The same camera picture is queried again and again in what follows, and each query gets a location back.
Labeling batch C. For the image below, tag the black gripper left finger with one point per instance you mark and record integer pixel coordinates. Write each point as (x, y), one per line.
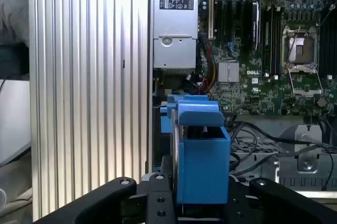
(105, 200)

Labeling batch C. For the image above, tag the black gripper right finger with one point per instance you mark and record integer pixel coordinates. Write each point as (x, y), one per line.
(276, 203)

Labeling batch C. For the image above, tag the hard disk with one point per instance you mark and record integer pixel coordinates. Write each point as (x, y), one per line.
(202, 171)

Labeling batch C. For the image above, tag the metal disk bay cage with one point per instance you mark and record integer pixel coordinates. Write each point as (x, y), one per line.
(302, 166)

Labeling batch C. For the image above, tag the black RAM slot row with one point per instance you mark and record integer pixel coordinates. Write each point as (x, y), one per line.
(272, 44)
(329, 50)

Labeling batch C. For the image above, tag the white expansion slot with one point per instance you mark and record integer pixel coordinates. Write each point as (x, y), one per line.
(210, 18)

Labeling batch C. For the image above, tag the green motherboard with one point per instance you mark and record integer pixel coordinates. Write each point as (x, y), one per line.
(250, 95)

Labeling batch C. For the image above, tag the metal socket cover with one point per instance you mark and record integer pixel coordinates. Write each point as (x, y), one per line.
(308, 91)

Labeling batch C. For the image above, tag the white flat board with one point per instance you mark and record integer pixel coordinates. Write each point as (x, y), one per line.
(13, 118)

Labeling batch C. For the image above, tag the silver chipset heatsink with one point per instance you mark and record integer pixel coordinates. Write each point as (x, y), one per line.
(229, 72)

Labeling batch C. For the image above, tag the CPU socket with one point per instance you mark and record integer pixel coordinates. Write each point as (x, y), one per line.
(300, 47)

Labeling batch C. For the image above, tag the thin metal locking lever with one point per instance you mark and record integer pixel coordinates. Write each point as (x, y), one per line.
(326, 15)
(295, 43)

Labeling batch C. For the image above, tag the silver power supply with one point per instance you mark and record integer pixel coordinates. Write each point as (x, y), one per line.
(175, 50)

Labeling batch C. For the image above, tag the black graphics card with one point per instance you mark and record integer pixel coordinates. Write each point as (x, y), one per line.
(255, 23)

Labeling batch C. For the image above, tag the person in gray clothing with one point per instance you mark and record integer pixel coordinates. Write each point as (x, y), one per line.
(13, 10)

